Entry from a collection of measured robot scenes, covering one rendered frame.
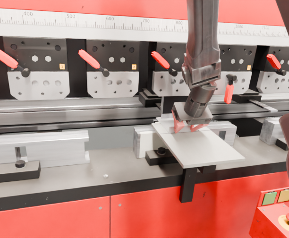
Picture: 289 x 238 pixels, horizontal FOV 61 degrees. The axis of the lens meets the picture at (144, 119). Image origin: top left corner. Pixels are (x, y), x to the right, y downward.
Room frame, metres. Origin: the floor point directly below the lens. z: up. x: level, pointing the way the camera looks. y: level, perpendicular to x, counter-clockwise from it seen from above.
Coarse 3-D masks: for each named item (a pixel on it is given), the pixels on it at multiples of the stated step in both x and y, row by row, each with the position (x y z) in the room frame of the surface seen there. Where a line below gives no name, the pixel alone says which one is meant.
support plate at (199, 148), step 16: (160, 128) 0.72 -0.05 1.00; (208, 128) 0.75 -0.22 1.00; (176, 144) 0.62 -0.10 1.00; (192, 144) 0.63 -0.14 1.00; (208, 144) 0.63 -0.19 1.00; (224, 144) 0.64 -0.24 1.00; (192, 160) 0.54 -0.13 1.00; (208, 160) 0.54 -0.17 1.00; (224, 160) 0.55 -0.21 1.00; (240, 160) 0.56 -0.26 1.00
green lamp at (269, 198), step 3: (276, 192) 0.65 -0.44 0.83; (267, 195) 0.64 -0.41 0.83; (270, 195) 0.65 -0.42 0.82; (273, 195) 0.65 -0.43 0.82; (264, 198) 0.64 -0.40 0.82; (267, 198) 0.64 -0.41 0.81; (270, 198) 0.65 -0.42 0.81; (273, 198) 0.65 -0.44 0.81; (264, 201) 0.64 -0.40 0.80; (267, 201) 0.64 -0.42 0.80; (270, 201) 0.65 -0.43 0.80; (273, 201) 0.65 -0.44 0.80; (264, 204) 0.64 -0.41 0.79
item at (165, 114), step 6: (162, 96) 0.79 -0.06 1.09; (168, 96) 0.79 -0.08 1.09; (174, 96) 0.79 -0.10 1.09; (180, 96) 0.80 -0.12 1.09; (186, 96) 0.81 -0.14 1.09; (162, 102) 0.79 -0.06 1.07; (168, 102) 0.79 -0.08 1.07; (162, 108) 0.79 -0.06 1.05; (168, 108) 0.79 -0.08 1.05; (162, 114) 0.79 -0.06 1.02; (168, 114) 0.80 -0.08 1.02
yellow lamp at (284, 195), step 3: (282, 192) 0.66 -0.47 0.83; (285, 192) 0.66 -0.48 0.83; (288, 192) 0.67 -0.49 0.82; (282, 195) 0.66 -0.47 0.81; (285, 195) 0.66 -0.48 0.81; (288, 195) 0.67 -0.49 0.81; (279, 198) 0.66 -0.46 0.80; (282, 198) 0.66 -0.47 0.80; (285, 198) 0.67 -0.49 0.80; (288, 198) 0.67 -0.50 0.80; (279, 201) 0.66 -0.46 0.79; (282, 201) 0.66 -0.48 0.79
